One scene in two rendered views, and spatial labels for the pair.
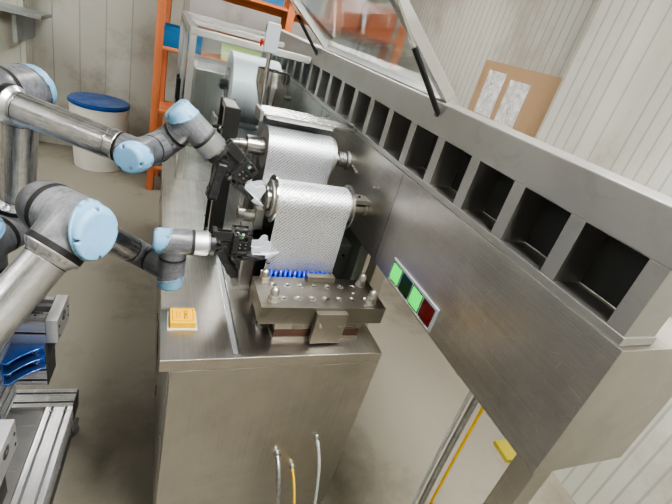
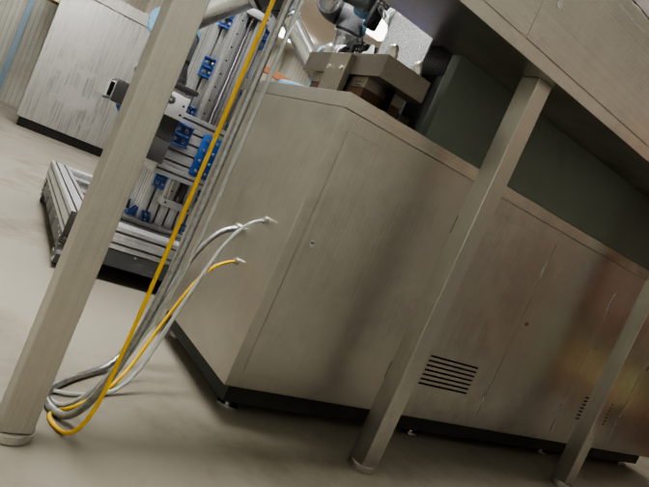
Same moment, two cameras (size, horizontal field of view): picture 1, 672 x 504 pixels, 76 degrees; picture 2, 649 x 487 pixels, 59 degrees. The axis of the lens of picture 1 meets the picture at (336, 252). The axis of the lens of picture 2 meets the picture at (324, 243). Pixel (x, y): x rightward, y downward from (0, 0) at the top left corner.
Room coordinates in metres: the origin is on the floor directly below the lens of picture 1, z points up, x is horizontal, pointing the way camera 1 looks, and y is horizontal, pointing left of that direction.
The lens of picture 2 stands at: (0.98, -1.66, 0.64)
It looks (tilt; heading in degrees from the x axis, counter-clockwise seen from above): 4 degrees down; 81
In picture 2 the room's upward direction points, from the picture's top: 24 degrees clockwise
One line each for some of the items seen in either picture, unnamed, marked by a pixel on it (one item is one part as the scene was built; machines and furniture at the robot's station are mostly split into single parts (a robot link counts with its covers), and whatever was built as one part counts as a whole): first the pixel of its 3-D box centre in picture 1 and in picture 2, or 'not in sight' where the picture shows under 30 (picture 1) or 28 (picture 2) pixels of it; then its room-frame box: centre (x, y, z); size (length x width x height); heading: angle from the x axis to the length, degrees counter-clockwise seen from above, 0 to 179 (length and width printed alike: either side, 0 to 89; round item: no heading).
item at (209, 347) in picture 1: (229, 190); (527, 223); (2.09, 0.63, 0.88); 2.52 x 0.66 x 0.04; 27
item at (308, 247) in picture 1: (304, 249); (399, 58); (1.23, 0.10, 1.11); 0.23 x 0.01 x 0.18; 117
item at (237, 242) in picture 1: (230, 242); (356, 54); (1.13, 0.31, 1.12); 0.12 x 0.08 x 0.09; 117
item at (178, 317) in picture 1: (182, 318); not in sight; (0.98, 0.37, 0.91); 0.07 x 0.07 x 0.02; 27
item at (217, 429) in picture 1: (220, 263); (485, 323); (2.09, 0.61, 0.43); 2.52 x 0.64 x 0.86; 27
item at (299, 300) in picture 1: (317, 299); (362, 75); (1.14, 0.01, 1.00); 0.40 x 0.16 x 0.06; 117
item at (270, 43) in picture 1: (270, 37); not in sight; (1.74, 0.46, 1.66); 0.07 x 0.07 x 0.10; 14
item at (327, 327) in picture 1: (328, 327); (335, 72); (1.07, -0.04, 0.96); 0.10 x 0.03 x 0.11; 117
